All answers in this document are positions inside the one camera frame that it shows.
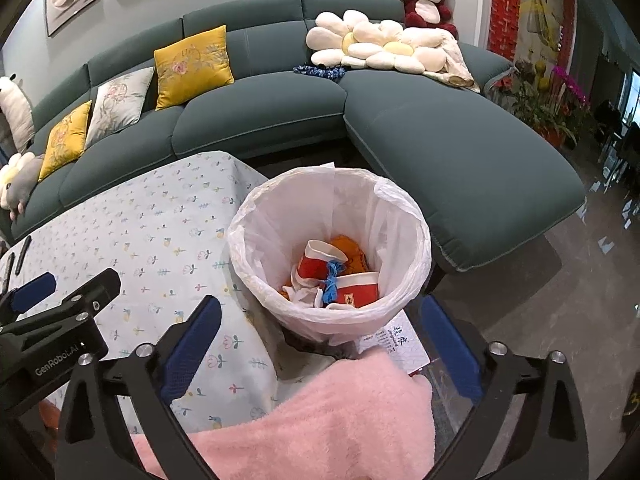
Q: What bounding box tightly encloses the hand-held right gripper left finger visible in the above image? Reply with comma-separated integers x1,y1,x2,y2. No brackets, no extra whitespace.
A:
52,295,223,480

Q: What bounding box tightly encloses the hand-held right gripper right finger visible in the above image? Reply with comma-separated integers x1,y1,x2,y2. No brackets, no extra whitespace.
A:
417,294,591,480

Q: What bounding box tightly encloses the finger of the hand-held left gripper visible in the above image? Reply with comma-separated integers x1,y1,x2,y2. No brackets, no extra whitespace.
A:
59,267,122,323
0,272,57,322

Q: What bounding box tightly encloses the red paper cup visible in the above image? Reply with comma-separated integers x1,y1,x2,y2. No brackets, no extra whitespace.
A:
294,239,349,291
327,271,381,310

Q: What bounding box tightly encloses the white tissue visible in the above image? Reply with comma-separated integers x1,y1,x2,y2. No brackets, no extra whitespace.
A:
290,285,326,310

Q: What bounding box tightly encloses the white lined waste bin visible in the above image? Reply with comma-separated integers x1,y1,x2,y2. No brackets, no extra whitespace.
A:
227,162,434,361

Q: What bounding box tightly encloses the blue plastic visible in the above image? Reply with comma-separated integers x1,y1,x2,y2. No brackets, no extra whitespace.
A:
320,261,347,304

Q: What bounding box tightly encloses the white printed paper sheet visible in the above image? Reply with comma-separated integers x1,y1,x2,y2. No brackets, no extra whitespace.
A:
357,312,431,377

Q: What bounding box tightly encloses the floral print tablecloth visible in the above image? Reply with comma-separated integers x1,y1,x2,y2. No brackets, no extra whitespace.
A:
0,151,287,434

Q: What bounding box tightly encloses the grey plush toy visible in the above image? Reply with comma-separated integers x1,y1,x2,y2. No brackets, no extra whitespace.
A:
5,155,46,221

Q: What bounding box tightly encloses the pink fluffy cloth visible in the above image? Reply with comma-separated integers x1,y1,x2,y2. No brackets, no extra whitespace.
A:
129,349,436,480

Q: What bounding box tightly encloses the small yellow embroidered cushion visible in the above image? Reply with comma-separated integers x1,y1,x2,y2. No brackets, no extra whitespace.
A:
38,100,94,183

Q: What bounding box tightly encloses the white animal plush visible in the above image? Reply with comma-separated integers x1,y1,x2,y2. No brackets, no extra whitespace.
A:
0,74,36,154

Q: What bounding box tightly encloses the teal sectional sofa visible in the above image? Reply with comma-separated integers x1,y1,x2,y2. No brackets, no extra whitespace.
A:
0,0,586,274

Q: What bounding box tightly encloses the pale embroidered cushion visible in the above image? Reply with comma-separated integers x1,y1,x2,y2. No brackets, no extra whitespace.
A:
84,66,156,151

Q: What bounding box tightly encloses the large yellow embroidered cushion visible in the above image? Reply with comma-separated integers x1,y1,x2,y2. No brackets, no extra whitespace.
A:
153,25,236,111

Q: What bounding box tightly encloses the green potted plant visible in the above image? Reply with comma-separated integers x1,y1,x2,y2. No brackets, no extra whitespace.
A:
492,57,581,149

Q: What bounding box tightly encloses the dark dining furniture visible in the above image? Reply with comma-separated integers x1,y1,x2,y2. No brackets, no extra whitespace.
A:
594,100,640,182

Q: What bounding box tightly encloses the beige blanket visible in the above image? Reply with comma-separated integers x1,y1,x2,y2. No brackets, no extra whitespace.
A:
425,35,481,94

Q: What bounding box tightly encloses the pink orchid plant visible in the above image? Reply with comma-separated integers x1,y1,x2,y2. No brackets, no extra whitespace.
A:
552,65,591,111

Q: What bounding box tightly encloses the blue beaded cloth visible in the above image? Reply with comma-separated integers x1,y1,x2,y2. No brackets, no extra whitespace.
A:
292,62,346,84

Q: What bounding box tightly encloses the red teddy bear plush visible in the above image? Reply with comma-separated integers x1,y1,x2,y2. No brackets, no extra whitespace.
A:
394,0,460,41

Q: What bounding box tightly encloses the red wall poster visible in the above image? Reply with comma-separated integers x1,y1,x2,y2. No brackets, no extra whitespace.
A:
487,0,576,64

